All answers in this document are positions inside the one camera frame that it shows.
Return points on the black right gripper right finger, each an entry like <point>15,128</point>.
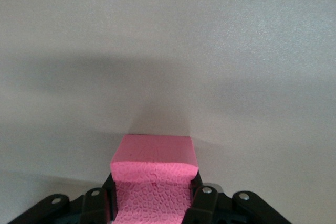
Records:
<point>223,208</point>

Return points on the brown table mat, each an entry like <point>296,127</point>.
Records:
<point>78,51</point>

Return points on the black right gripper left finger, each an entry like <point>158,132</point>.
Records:
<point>86,208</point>

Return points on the red foam cube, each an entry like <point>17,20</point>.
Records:
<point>155,155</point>

